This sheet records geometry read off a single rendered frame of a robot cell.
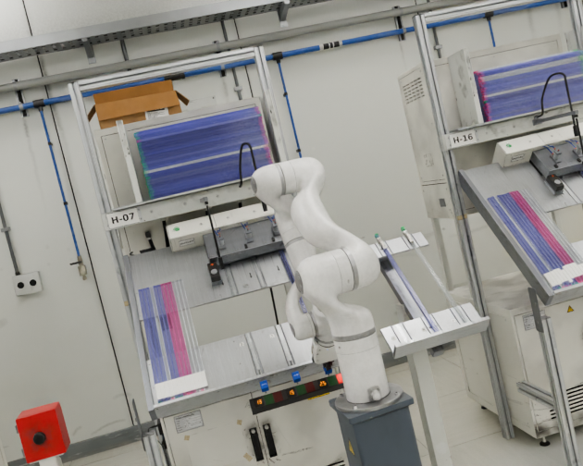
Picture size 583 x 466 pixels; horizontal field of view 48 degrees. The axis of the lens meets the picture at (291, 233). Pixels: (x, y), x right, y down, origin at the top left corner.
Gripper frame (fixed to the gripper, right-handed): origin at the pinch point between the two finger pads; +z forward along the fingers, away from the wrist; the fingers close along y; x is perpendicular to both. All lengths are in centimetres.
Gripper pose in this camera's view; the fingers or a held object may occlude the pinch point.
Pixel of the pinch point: (327, 363)
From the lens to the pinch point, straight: 220.5
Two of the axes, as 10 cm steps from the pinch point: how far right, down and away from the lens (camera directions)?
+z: 0.5, 7.0, 7.2
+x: -2.9, -6.8, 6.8
